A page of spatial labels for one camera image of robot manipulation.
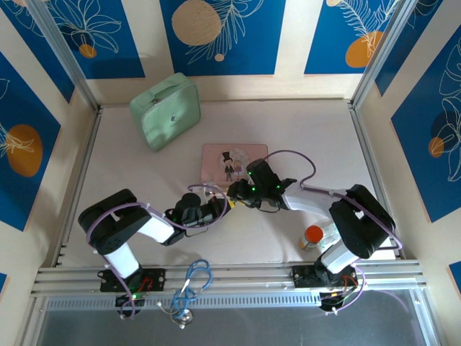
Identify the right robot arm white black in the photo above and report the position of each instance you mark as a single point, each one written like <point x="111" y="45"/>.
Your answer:
<point x="360" y="223"/>

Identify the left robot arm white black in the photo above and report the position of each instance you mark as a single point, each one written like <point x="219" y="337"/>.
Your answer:
<point x="119" y="225"/>

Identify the pink tin with cartoon couple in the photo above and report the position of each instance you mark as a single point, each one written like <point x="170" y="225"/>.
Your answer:
<point x="219" y="162"/>

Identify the blue stethoscope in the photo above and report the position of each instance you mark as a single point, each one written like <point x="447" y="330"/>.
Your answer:
<point x="196" y="275"/>

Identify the jar with orange lid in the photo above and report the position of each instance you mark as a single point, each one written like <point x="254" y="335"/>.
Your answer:
<point x="312" y="236"/>

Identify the clear plastic bottle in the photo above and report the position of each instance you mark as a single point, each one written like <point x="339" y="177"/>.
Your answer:
<point x="329" y="234"/>

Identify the mint green zip case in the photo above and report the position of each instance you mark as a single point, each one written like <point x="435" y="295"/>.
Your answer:
<point x="169" y="115"/>

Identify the aluminium frame cross rail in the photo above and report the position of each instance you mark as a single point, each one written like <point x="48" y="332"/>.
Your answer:
<point x="234" y="275"/>

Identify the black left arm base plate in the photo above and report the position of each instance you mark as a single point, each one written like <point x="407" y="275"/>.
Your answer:
<point x="155" y="279"/>

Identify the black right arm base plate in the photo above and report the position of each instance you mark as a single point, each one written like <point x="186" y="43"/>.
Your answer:
<point x="304" y="277"/>

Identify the aluminium frame side rail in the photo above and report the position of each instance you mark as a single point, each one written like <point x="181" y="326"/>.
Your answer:
<point x="374" y="173"/>
<point x="77" y="187"/>

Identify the aluminium frame post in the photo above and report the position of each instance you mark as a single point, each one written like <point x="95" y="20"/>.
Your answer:
<point x="378" y="57"/>
<point x="68" y="61"/>

